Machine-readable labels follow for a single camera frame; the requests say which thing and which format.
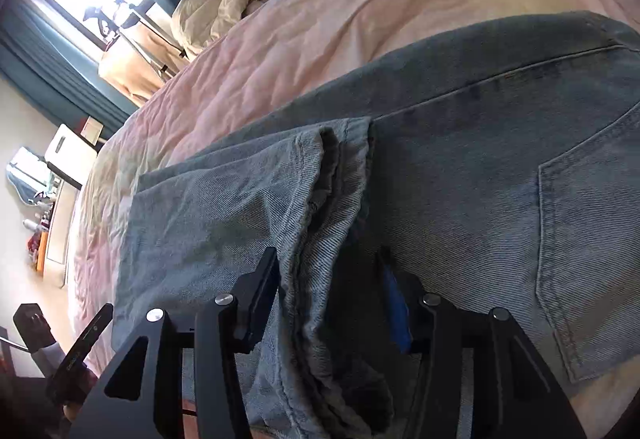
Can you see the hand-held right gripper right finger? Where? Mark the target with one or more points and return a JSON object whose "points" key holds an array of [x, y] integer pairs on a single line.
{"points": [[397, 314]]}

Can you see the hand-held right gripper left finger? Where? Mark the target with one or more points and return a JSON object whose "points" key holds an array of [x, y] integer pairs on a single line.
{"points": [[260, 299]]}

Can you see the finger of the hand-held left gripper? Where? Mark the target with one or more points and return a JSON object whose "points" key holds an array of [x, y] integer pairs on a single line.
{"points": [[97, 326], [30, 324]]}

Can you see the blue denim jeans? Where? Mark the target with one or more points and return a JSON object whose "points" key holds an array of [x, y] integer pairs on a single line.
{"points": [[450, 169]]}

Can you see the orange tray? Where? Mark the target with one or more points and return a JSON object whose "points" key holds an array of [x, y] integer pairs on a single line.
{"points": [[41, 251]]}

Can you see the white dressing table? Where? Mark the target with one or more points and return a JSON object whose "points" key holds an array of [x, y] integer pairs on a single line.
{"points": [[57, 229]]}

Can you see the wavy-edged mirror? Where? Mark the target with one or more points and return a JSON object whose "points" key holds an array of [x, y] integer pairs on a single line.
{"points": [[25, 169]]}

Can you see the narrow blue curtain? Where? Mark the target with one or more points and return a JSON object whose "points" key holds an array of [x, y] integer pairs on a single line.
{"points": [[45, 69]]}

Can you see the beige hanging sweater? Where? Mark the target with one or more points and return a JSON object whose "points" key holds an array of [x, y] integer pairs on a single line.
{"points": [[135, 64]]}

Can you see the pastel tie-dye duvet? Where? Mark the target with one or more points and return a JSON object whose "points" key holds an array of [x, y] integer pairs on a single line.
{"points": [[350, 19]]}

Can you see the black garment steamer stand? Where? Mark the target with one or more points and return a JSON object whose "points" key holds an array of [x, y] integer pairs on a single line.
{"points": [[107, 19]]}

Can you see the white chair with dark frame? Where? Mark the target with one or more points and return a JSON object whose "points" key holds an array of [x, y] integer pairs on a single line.
{"points": [[67, 146]]}

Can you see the white wall outlet panel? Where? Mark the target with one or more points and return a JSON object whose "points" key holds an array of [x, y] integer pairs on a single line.
{"points": [[92, 129]]}

